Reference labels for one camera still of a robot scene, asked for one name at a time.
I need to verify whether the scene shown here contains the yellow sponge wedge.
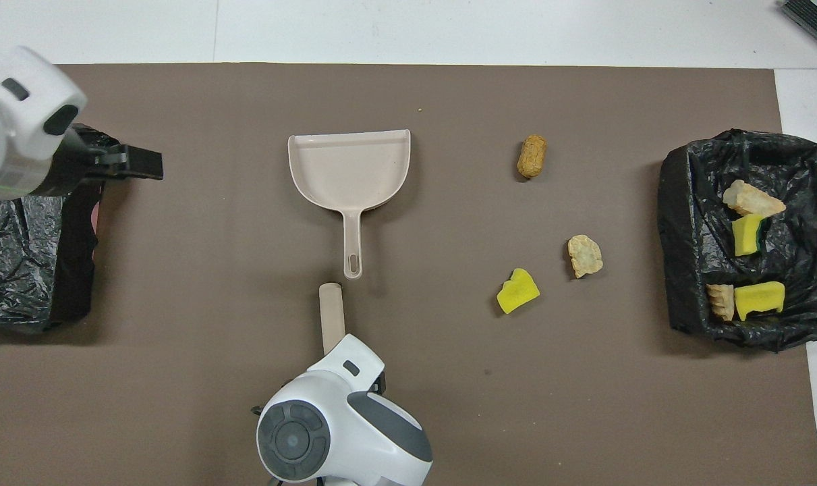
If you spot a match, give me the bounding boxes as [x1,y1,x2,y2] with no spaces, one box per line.
[496,267,541,315]

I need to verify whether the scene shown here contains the yellow sponge piece green layer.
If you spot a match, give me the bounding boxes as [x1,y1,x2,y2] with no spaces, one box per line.
[731,213,768,258]

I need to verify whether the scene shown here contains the dark ribbed panel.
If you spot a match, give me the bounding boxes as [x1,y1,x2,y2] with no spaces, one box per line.
[779,0,817,59]

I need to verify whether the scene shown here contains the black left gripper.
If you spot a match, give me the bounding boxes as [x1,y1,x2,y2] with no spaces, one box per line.
[40,125,164,198]

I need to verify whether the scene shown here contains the black bag lined bin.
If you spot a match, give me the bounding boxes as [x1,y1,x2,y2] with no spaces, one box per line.
[656,128,817,353]

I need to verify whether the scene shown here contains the small pale foam chunk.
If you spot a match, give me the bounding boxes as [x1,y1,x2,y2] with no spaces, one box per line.
[567,234,604,279]

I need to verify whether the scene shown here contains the beige brush black bristles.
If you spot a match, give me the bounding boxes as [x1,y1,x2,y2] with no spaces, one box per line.
[318,282,347,356]

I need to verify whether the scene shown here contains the large pale foam chunk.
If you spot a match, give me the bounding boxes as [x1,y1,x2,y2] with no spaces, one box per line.
[722,179,787,218]

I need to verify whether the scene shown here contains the black bag bin showing pink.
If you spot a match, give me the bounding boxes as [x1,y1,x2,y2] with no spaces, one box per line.
[0,124,129,333]

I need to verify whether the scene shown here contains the small toasted bread piece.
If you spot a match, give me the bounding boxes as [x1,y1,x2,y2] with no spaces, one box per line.
[706,283,737,323]

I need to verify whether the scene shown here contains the boot shaped yellow sponge piece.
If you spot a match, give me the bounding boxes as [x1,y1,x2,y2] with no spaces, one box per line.
[733,281,786,322]

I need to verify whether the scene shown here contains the brown paper table mat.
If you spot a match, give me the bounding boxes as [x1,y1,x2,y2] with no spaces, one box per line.
[0,63,817,486]

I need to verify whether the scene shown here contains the beige plastic dustpan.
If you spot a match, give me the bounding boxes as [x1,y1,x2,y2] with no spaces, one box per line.
[287,128,413,280]

